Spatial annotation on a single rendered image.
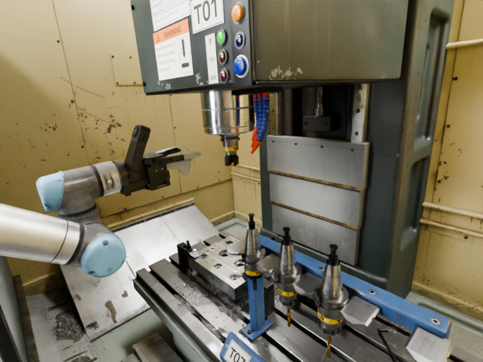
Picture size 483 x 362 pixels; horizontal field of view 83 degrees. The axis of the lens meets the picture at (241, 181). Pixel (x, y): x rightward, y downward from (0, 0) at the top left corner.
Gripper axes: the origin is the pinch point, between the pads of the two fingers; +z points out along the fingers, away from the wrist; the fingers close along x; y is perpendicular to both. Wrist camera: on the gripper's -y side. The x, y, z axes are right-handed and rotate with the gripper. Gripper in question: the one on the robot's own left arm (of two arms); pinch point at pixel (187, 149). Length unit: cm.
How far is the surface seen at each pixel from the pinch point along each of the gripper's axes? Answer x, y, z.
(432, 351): 61, 25, 1
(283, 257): 33.2, 20.5, 0.2
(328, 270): 43.8, 18.8, 0.6
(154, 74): -3.6, -20.3, -4.4
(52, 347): -54, 79, -45
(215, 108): 3.6, -10.4, 8.6
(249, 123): 8.0, -5.2, 16.9
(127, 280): -68, 76, -8
